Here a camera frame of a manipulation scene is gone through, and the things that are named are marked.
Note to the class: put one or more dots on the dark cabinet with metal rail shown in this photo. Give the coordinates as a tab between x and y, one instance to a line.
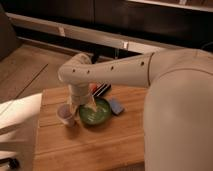
157	20

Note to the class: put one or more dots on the green ceramic bowl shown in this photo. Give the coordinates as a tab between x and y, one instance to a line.
95	117

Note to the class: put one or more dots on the translucent plastic cup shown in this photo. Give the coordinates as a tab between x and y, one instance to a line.
65	116

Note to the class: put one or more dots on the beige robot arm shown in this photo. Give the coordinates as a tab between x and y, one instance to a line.
178	107

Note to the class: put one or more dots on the blue sponge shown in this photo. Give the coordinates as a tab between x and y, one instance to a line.
116	106

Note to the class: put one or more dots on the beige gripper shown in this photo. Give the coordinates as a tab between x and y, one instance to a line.
80	95

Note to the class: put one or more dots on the wooden table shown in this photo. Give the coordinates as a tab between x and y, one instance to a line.
117	143

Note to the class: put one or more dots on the red orange object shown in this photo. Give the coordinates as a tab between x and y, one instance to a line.
93	87

